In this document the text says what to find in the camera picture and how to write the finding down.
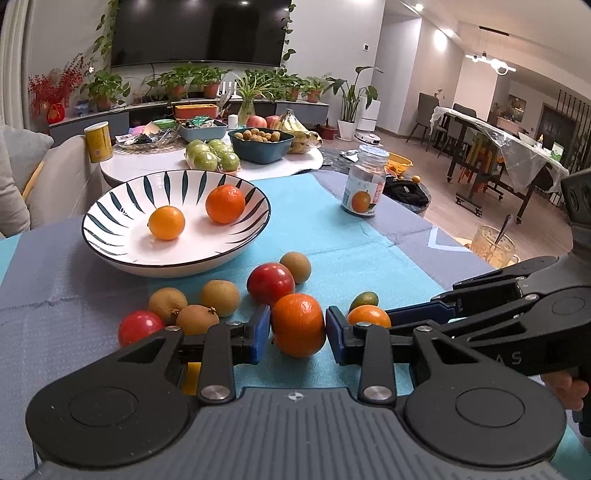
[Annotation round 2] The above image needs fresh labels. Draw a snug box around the small orange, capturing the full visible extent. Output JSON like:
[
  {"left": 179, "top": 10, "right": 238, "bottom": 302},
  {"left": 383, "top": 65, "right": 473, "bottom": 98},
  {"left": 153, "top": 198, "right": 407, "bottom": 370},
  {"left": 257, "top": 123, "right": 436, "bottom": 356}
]
[
  {"left": 148, "top": 206, "right": 186, "bottom": 241},
  {"left": 346, "top": 305, "right": 392, "bottom": 329}
]

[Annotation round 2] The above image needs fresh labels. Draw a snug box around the potted green plant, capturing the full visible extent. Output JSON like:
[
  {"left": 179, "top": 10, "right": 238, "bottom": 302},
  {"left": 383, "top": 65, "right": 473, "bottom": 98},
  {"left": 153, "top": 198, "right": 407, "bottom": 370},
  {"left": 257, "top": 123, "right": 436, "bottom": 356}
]
[
  {"left": 145, "top": 67, "right": 197, "bottom": 101},
  {"left": 245, "top": 69, "right": 308, "bottom": 102},
  {"left": 81, "top": 69, "right": 131, "bottom": 112},
  {"left": 302, "top": 76, "right": 331, "bottom": 103},
  {"left": 191, "top": 66, "right": 232, "bottom": 99}
]

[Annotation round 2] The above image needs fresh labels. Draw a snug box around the pack of green apples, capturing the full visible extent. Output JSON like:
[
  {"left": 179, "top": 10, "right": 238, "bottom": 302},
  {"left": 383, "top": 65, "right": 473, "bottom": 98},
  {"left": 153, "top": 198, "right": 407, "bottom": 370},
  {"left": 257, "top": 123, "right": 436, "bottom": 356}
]
[{"left": 185, "top": 138, "right": 241, "bottom": 174}]

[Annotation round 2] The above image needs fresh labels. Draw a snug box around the teal and grey tablecloth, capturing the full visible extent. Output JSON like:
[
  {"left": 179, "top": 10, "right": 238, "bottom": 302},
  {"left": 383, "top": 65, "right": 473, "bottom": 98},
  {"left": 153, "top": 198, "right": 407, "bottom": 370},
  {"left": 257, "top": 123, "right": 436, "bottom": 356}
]
[{"left": 0, "top": 170, "right": 578, "bottom": 462}]

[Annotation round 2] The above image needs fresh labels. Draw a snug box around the large orange mandarin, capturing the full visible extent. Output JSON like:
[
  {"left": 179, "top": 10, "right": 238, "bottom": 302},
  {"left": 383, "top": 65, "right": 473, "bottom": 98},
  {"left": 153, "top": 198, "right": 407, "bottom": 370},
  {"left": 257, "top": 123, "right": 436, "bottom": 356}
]
[{"left": 270, "top": 294, "right": 328, "bottom": 359}]

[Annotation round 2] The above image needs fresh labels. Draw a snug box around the pile of small longans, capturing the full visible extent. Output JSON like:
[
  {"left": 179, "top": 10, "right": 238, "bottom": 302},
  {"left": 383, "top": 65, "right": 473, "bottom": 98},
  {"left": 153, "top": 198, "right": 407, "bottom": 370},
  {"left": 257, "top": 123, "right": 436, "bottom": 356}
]
[{"left": 235, "top": 129, "right": 282, "bottom": 144}]

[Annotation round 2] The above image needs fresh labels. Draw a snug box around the white bowl with dark stripes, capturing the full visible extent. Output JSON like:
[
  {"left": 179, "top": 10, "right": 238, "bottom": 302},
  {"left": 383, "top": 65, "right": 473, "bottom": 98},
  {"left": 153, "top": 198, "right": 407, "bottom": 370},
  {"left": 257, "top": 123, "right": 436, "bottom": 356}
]
[{"left": 82, "top": 169, "right": 272, "bottom": 278}]

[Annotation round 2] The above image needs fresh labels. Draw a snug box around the hanging green vine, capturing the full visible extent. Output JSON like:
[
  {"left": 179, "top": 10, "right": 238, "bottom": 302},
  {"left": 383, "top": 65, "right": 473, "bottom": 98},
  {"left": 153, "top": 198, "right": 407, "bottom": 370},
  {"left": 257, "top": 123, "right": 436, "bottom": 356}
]
[
  {"left": 281, "top": 0, "right": 297, "bottom": 63},
  {"left": 92, "top": 0, "right": 120, "bottom": 70}
]

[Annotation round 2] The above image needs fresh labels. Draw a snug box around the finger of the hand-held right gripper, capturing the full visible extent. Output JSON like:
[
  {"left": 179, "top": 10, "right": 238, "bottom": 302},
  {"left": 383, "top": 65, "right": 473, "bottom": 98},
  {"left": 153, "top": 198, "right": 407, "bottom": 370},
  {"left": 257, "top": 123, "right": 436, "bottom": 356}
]
[
  {"left": 387, "top": 288, "right": 555, "bottom": 344},
  {"left": 431, "top": 256, "right": 573, "bottom": 319}
]

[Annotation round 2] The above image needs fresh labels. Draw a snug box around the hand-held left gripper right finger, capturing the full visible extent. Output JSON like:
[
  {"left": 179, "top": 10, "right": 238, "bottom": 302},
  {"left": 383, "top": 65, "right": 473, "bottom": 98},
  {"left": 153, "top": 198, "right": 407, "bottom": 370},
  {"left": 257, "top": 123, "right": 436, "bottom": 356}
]
[{"left": 325, "top": 305, "right": 483, "bottom": 404}]

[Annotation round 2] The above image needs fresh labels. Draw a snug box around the black television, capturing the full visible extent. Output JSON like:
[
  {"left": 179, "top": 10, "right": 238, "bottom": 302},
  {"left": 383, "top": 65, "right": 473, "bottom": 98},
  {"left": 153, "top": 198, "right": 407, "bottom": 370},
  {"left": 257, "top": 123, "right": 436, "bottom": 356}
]
[{"left": 111, "top": 0, "right": 296, "bottom": 69}]

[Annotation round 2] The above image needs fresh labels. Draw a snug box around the white curtain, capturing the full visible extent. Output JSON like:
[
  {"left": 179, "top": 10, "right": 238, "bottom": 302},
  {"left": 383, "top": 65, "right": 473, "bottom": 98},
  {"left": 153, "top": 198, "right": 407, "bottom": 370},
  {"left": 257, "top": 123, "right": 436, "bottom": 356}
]
[{"left": 0, "top": 0, "right": 29, "bottom": 125}]

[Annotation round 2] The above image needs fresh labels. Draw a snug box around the tray of wrappers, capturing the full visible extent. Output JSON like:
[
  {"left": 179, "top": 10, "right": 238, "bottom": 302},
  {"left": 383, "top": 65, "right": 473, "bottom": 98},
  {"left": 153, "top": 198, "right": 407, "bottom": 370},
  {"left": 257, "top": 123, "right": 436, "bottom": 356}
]
[{"left": 113, "top": 122, "right": 181, "bottom": 151}]

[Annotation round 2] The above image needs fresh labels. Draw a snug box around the orange box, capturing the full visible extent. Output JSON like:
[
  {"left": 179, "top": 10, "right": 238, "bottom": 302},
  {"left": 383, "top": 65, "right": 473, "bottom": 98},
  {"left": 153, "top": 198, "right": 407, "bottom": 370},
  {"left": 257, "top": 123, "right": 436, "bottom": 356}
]
[{"left": 174, "top": 104, "right": 219, "bottom": 121}]

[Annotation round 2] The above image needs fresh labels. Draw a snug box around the green kumquat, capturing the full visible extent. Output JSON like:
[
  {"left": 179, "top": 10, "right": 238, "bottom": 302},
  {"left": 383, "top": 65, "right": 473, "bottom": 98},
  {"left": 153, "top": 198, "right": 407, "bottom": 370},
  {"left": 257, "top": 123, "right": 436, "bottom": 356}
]
[{"left": 348, "top": 291, "right": 380, "bottom": 315}]

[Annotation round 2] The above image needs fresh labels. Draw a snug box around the blue-grey container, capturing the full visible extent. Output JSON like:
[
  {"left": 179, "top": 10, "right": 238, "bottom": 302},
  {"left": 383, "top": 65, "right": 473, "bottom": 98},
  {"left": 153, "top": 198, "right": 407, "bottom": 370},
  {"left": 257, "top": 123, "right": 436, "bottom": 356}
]
[{"left": 177, "top": 119, "right": 228, "bottom": 142}]

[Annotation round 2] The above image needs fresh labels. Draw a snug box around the beige sofa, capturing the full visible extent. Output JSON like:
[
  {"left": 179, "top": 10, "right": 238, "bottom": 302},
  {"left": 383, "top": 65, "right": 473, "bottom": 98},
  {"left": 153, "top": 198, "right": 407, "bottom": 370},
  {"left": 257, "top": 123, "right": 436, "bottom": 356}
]
[{"left": 0, "top": 124, "right": 105, "bottom": 238}]

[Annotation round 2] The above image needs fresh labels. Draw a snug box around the dark teal bowl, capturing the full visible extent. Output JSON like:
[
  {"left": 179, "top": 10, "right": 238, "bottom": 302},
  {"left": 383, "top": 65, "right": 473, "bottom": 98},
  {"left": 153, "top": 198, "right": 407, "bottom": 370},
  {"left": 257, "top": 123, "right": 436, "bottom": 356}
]
[{"left": 228, "top": 128, "right": 295, "bottom": 164}]

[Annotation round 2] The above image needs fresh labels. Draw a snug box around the red flower decoration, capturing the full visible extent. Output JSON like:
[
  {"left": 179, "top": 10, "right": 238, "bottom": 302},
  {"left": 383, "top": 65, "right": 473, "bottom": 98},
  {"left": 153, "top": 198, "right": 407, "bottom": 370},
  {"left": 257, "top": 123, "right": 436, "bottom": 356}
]
[{"left": 28, "top": 54, "right": 86, "bottom": 124}]

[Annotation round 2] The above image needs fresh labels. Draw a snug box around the white vacuum dock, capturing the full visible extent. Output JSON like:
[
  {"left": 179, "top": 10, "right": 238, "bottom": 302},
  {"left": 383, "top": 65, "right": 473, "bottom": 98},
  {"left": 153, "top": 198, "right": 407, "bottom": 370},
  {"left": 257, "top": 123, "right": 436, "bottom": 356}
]
[{"left": 358, "top": 98, "right": 382, "bottom": 134}]

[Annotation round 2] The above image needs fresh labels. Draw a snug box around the tall plant in white pot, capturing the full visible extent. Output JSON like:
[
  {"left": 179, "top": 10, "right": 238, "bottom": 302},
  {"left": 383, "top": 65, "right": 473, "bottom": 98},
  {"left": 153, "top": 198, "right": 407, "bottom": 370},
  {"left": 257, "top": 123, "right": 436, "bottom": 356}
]
[{"left": 325, "top": 66, "right": 384, "bottom": 139}]

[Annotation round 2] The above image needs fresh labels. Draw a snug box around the spider plant in glass vase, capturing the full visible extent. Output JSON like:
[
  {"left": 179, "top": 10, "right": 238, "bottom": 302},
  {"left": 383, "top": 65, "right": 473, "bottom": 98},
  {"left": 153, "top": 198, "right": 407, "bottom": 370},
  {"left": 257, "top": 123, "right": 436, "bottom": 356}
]
[{"left": 228, "top": 74, "right": 278, "bottom": 126}]

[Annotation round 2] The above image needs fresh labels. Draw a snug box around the white oval table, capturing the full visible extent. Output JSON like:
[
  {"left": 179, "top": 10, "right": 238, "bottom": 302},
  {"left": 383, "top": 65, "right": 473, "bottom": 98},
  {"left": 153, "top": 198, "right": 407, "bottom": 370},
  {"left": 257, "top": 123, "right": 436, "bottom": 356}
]
[{"left": 100, "top": 134, "right": 324, "bottom": 185}]

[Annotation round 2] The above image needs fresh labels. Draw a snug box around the black bag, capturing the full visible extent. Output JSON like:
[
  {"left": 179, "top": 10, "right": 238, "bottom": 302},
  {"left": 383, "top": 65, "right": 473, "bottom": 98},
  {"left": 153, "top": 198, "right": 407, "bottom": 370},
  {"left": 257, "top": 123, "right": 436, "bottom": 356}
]
[{"left": 383, "top": 175, "right": 432, "bottom": 208}]

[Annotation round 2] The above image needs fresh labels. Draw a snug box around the dining table with plastic cover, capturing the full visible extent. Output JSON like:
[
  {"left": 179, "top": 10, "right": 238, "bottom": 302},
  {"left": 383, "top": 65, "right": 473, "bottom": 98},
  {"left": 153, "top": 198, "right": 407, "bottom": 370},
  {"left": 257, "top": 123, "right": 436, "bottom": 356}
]
[{"left": 431, "top": 106, "right": 571, "bottom": 222}]

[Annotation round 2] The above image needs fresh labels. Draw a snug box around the ceiling lamp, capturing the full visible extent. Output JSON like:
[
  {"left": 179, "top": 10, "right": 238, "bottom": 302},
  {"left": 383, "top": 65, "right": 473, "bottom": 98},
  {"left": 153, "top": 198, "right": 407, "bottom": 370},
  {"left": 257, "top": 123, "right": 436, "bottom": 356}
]
[{"left": 465, "top": 52, "right": 517, "bottom": 75}]

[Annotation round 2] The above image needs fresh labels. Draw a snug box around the orange basket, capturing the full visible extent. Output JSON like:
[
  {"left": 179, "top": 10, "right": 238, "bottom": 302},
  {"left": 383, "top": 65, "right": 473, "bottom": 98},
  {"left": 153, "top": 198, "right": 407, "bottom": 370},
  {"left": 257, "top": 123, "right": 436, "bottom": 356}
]
[{"left": 385, "top": 152, "right": 414, "bottom": 178}]

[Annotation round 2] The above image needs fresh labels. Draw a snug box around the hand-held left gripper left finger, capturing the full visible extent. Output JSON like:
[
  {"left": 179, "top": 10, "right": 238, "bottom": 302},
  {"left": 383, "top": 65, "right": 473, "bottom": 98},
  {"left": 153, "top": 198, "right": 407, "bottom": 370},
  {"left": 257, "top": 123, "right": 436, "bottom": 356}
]
[{"left": 115, "top": 305, "right": 271, "bottom": 403}]

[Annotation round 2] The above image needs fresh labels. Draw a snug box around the grey television cabinet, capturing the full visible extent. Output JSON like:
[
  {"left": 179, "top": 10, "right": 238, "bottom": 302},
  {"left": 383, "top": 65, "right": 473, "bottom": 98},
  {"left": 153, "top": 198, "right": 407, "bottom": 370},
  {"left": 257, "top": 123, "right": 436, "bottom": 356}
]
[{"left": 48, "top": 98, "right": 331, "bottom": 137}]

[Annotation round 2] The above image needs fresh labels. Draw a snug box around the glass jar with orange label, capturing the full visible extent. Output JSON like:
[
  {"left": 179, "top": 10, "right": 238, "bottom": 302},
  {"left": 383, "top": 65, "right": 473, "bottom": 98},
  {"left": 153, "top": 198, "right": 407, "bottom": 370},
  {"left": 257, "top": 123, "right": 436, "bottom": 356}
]
[{"left": 341, "top": 144, "right": 390, "bottom": 217}]

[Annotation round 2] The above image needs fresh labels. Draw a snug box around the glass mug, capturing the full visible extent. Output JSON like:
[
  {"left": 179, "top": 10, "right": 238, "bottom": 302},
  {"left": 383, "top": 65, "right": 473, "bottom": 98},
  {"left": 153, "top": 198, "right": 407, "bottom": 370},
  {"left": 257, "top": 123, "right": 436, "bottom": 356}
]
[{"left": 470, "top": 225, "right": 520, "bottom": 269}]

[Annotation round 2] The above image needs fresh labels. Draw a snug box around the yellow can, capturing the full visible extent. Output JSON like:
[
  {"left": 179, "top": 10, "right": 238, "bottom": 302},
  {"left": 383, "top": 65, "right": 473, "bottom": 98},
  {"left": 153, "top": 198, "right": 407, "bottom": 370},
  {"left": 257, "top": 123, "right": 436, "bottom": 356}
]
[{"left": 84, "top": 121, "right": 113, "bottom": 163}]

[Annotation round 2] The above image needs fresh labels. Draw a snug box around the bunch of bananas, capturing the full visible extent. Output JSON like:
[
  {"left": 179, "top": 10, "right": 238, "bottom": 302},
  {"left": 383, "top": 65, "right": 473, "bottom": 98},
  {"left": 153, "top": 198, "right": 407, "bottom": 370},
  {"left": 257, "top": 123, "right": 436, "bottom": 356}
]
[{"left": 276, "top": 108, "right": 324, "bottom": 154}]

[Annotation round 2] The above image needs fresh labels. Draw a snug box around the metal spoon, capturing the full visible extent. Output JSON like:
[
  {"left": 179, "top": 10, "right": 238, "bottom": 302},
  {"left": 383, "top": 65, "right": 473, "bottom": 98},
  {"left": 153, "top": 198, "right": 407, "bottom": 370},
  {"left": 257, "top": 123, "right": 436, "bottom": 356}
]
[{"left": 493, "top": 213, "right": 513, "bottom": 245}]

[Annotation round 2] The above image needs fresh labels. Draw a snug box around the person's right hand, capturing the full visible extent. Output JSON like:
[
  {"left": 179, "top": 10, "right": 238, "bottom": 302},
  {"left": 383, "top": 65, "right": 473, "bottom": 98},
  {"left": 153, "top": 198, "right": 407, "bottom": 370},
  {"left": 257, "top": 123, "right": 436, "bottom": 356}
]
[{"left": 541, "top": 370, "right": 589, "bottom": 412}]

